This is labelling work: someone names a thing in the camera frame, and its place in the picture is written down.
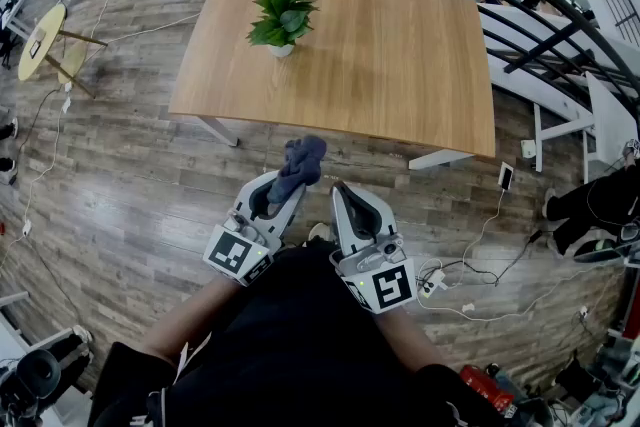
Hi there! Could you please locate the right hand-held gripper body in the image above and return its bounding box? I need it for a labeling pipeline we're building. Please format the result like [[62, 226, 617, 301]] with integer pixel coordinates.
[[329, 234, 419, 316]]

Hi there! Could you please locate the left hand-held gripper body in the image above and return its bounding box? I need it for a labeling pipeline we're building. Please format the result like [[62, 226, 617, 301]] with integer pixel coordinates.
[[202, 210, 284, 288]]

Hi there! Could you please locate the dark blue cloth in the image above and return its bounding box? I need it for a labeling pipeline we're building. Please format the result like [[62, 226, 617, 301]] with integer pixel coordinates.
[[266, 134, 329, 206]]

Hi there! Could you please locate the green potted plant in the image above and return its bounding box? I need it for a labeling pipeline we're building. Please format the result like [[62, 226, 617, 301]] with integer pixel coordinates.
[[245, 0, 332, 59]]

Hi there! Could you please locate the person's right forearm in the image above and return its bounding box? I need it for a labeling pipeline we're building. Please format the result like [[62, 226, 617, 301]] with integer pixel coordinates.
[[374, 307, 451, 376]]

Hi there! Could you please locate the person's left forearm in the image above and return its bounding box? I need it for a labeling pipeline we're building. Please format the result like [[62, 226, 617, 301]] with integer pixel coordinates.
[[142, 274, 241, 366]]

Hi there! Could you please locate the white power strip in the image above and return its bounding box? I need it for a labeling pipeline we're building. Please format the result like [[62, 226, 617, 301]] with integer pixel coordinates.
[[419, 267, 449, 299]]

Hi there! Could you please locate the white table leg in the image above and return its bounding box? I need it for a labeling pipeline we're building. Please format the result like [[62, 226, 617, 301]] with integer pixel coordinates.
[[408, 147, 476, 171], [197, 114, 241, 149]]

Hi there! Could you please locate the person's black shirt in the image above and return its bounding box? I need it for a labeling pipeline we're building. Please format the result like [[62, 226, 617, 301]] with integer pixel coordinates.
[[87, 239, 506, 427]]

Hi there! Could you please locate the red box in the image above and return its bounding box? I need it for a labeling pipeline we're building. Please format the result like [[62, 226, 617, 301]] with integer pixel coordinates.
[[459, 364, 516, 411]]

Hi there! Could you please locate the white desk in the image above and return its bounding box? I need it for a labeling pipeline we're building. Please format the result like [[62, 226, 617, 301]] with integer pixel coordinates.
[[532, 72, 640, 184]]

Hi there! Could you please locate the round yellow side table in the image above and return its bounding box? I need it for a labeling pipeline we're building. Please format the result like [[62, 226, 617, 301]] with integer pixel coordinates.
[[17, 3, 109, 100]]

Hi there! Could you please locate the white phone cable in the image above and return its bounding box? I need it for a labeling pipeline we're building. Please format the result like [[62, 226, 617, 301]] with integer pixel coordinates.
[[462, 187, 506, 276]]

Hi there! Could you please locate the white strap buckle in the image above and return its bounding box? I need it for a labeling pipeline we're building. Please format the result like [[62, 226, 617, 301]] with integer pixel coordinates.
[[129, 387, 169, 427]]

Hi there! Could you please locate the white card with black frame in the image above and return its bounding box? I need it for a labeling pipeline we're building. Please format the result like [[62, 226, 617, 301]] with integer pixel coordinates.
[[28, 27, 47, 60]]

